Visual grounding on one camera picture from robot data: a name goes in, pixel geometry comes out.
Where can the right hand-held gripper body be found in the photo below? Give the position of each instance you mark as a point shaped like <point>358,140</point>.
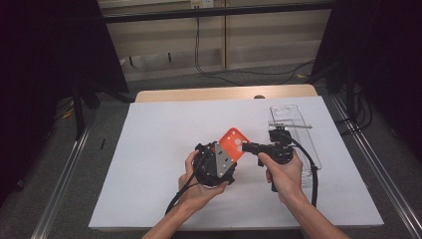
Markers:
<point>280,152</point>

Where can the white table sheet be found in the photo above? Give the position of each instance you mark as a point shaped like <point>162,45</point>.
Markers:
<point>159,149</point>

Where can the clear plastic box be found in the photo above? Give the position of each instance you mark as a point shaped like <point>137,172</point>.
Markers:
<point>298,116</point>

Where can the white wall socket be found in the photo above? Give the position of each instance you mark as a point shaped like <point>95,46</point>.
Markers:
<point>202,3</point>

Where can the black metal stand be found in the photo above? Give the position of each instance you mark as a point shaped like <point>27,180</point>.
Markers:
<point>79,113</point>
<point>350,93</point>

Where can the person's left hand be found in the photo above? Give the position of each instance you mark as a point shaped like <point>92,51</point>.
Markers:
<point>199,195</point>

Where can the small dark round object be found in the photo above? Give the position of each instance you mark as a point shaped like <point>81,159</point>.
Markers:
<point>259,97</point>

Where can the person's right hand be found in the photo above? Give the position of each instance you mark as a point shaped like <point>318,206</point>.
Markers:
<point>285,179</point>

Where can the orange phone case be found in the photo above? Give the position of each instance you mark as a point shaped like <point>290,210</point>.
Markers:
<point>232,139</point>

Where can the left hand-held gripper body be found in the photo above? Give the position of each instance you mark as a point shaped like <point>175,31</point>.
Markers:
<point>212,166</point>

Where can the black curtain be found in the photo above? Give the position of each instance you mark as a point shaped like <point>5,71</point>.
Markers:
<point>40,66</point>
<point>381,49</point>

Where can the metal floor rail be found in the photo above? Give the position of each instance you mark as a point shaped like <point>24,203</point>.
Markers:
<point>381,172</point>
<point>59,186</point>

